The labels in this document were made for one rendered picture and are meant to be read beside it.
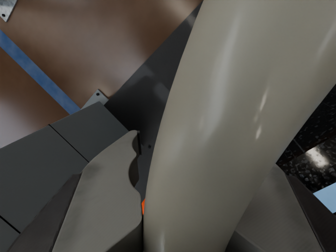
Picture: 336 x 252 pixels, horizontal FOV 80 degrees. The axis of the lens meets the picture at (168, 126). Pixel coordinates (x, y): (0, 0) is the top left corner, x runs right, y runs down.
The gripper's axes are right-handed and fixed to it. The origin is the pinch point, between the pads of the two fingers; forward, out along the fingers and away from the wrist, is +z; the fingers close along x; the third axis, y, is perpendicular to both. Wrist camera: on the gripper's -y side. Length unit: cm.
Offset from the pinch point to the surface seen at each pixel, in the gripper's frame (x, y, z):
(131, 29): -23, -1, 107
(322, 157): 26.4, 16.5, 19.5
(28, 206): -46, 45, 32
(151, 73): -13, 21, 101
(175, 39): 0, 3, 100
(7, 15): -98, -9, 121
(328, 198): 26.1, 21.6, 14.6
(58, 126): -53, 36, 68
